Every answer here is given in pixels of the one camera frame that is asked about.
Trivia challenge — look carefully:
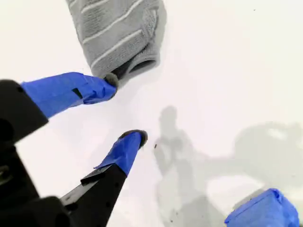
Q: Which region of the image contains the grey striped towel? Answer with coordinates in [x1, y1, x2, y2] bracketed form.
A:
[65, 0, 168, 86]

